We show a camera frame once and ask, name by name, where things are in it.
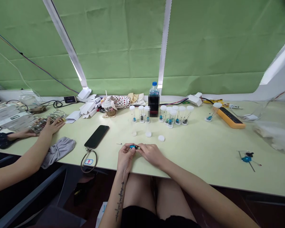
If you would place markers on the person's right hand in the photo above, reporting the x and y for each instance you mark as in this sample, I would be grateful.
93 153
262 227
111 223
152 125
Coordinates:
153 155

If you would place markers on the person's left hand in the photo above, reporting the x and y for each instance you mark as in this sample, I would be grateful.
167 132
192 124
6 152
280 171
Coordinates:
124 159

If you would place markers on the person's right fingers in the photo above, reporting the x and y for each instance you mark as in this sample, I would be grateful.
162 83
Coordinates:
143 147

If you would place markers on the small blue black component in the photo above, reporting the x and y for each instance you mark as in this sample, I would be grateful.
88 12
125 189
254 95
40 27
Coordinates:
134 148

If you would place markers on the open clear vial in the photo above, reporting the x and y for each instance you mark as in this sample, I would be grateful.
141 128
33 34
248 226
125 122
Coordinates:
134 129
148 129

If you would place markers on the loose white vial cap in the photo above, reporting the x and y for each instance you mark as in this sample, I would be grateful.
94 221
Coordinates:
161 138

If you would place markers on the row of capped clear vials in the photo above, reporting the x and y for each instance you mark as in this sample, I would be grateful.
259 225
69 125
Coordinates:
171 115

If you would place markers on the black smartphone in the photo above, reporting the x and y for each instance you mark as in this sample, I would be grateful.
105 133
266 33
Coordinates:
97 136

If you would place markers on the plastic bottle with blue cap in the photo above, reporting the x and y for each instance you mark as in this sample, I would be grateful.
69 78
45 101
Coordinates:
154 99

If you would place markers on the beige cloth bag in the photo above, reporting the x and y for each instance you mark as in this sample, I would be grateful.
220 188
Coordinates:
136 97

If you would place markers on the polka dot plush toy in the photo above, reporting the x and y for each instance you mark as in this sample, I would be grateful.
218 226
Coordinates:
120 101

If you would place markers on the drink cup with straw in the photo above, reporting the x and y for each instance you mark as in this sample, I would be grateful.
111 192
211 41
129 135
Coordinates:
108 108

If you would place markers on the person's legs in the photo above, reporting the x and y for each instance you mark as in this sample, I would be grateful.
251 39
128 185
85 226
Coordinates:
166 202

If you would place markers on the pile of white cardboard boxes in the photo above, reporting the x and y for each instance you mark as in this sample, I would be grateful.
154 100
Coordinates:
88 107

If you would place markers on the white adapter box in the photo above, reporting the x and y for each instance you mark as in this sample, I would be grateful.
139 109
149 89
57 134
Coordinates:
196 99

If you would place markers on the black shoe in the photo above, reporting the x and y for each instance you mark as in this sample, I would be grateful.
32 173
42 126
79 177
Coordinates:
83 190

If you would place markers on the single vial with blue part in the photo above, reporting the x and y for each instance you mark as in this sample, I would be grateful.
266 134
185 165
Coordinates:
212 112

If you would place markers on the white blue box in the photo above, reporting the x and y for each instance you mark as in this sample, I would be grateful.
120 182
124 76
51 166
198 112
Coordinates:
102 215

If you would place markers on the yellow flat packet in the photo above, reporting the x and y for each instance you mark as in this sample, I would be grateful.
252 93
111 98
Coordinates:
215 102

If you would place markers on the grey cloth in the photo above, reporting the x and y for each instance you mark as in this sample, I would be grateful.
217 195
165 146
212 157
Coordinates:
58 150

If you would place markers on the small black screen device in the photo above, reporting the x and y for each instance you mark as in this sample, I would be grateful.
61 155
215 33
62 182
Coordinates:
70 99

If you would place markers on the orange black power strip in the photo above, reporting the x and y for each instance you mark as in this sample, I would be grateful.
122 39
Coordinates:
229 117

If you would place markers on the pile of small glass bottles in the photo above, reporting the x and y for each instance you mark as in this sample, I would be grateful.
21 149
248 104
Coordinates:
41 124

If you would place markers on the green window blind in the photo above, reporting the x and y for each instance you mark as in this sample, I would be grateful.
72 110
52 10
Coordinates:
118 42
228 42
31 45

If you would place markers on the clear plastic container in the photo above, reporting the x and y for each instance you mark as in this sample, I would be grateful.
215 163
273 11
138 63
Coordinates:
248 111

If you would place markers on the dark office chair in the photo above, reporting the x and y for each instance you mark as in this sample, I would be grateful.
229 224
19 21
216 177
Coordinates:
33 197

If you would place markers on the clear glass jar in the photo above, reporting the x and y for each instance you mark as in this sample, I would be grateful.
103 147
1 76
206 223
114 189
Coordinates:
29 102

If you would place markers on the clear bag of white cotton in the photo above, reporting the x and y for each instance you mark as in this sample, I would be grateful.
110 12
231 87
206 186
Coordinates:
275 129

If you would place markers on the stack of white flat boxes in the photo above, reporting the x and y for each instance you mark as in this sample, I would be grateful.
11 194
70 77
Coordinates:
9 116

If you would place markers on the dark dotted scrunchie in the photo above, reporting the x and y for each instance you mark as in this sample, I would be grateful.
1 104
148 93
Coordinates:
3 140

